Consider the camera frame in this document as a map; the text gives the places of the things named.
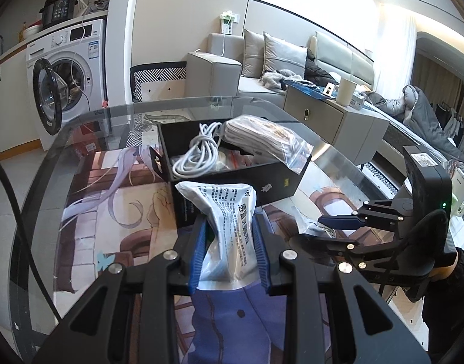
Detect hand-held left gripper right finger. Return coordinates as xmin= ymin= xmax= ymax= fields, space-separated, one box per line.
xmin=253 ymin=212 xmax=433 ymax=364

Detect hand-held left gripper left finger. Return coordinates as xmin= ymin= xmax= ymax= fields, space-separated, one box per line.
xmin=31 ymin=216 xmax=210 ymax=364

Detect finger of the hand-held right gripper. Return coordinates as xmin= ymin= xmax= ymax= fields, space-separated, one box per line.
xmin=289 ymin=232 xmax=373 ymax=270
xmin=318 ymin=199 xmax=407 ymax=231

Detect white printed pouch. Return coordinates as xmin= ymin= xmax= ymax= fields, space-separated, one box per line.
xmin=175 ymin=182 xmax=257 ymax=292

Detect black cardboard box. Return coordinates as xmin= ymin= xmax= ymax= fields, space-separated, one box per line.
xmin=156 ymin=119 xmax=313 ymax=228

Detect white cable bundle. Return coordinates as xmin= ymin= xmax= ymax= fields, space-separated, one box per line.
xmin=172 ymin=122 xmax=223 ymax=178

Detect bagged white cable coil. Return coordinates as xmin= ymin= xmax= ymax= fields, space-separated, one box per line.
xmin=220 ymin=114 xmax=314 ymax=169

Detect person's right forearm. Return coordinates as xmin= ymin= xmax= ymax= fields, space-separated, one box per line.
xmin=422 ymin=248 xmax=464 ymax=364

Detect grey down jacket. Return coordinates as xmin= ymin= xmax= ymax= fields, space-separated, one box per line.
xmin=368 ymin=85 xmax=456 ymax=160

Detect clothes rack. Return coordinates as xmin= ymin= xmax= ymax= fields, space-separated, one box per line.
xmin=431 ymin=100 xmax=464 ymax=148

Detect printed table mat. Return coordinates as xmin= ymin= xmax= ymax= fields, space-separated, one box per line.
xmin=52 ymin=117 xmax=407 ymax=364

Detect beige side cabinet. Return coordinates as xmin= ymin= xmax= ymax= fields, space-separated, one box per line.
xmin=284 ymin=83 xmax=391 ymax=165

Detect white cylinder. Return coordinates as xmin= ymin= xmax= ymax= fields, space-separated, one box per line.
xmin=337 ymin=77 xmax=356 ymax=106

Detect white curtain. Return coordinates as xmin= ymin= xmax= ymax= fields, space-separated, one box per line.
xmin=384 ymin=19 xmax=416 ymax=92

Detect blue flat box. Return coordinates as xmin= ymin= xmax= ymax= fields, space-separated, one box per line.
xmin=283 ymin=79 xmax=339 ymax=101

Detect black jacket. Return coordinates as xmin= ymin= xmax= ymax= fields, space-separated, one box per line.
xmin=305 ymin=47 xmax=342 ymax=84

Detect grey furry cloth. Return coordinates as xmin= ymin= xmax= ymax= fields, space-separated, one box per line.
xmin=259 ymin=69 xmax=306 ymax=92

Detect grey pillow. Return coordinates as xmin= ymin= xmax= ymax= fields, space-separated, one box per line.
xmin=243 ymin=29 xmax=266 ymax=78
xmin=262 ymin=32 xmax=308 ymax=78

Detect beige sofa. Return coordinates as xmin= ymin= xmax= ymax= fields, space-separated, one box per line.
xmin=186 ymin=31 xmax=375 ymax=101

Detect patterned black white chair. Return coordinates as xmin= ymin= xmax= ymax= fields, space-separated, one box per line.
xmin=129 ymin=62 xmax=187 ymax=102

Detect kitchen counter cabinet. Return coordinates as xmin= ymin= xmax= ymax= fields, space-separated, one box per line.
xmin=0 ymin=38 xmax=41 ymax=156

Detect white washing machine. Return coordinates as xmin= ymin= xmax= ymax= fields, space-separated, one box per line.
xmin=26 ymin=19 xmax=108 ymax=147

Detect red and white bowls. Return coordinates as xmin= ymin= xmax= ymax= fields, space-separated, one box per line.
xmin=22 ymin=23 xmax=43 ymax=40

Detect black pressure cooker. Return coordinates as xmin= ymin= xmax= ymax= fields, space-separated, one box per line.
xmin=40 ymin=0 xmax=81 ymax=29

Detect black cable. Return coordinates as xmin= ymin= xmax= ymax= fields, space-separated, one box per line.
xmin=0 ymin=150 xmax=62 ymax=323

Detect wall socket with green charger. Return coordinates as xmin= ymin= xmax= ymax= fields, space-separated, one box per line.
xmin=219 ymin=12 xmax=240 ymax=35

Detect white hanging cable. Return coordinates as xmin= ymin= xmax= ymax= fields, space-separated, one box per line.
xmin=67 ymin=8 xmax=92 ymax=110

